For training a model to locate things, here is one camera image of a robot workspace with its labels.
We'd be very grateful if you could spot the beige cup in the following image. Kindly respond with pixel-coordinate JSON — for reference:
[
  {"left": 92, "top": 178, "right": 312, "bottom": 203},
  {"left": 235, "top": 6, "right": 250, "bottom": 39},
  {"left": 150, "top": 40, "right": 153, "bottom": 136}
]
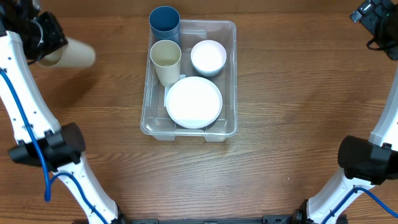
[
  {"left": 39, "top": 37, "right": 96, "bottom": 68},
  {"left": 150, "top": 40, "right": 182, "bottom": 88}
]

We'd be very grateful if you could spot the dark blue cup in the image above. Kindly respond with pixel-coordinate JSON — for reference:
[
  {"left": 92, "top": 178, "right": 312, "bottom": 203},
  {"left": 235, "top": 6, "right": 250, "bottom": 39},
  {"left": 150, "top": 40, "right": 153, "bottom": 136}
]
[
  {"left": 149, "top": 6, "right": 180, "bottom": 37},
  {"left": 153, "top": 30, "right": 182, "bottom": 47}
]

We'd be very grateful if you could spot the pink bowl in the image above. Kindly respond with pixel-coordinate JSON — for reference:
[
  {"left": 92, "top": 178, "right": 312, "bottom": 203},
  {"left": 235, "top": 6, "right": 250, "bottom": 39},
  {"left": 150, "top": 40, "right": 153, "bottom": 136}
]
[{"left": 190, "top": 40, "right": 227, "bottom": 72}]

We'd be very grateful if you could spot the light blue bowl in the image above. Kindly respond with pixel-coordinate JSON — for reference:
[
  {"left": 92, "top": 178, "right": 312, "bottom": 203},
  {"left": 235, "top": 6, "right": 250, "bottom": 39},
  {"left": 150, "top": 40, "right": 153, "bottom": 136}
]
[{"left": 197, "top": 69, "right": 222, "bottom": 75}]

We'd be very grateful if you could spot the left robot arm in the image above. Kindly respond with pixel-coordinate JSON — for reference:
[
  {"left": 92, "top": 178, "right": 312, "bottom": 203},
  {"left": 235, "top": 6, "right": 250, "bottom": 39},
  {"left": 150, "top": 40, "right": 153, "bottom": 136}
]
[{"left": 1, "top": 0, "right": 127, "bottom": 223}]

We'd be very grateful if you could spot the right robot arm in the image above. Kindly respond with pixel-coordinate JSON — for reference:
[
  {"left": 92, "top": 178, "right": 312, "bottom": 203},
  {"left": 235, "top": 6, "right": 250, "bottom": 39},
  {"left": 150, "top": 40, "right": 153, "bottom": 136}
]
[{"left": 283, "top": 0, "right": 397, "bottom": 224}]

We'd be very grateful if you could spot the clear plastic storage bin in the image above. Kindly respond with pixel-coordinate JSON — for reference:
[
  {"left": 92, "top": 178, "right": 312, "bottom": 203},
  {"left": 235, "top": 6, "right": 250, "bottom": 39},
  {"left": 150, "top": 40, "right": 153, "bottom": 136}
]
[{"left": 141, "top": 19, "right": 238, "bottom": 142}]

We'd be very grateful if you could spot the white round plate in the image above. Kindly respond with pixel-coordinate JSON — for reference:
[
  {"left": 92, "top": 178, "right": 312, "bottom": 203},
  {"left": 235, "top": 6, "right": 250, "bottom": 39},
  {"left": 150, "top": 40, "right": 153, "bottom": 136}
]
[{"left": 165, "top": 77, "right": 223, "bottom": 129}]

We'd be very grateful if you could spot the right blue cable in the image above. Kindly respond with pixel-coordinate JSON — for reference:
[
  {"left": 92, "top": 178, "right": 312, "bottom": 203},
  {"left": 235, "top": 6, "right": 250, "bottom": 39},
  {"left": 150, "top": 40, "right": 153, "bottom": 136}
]
[{"left": 321, "top": 185, "right": 398, "bottom": 224}]

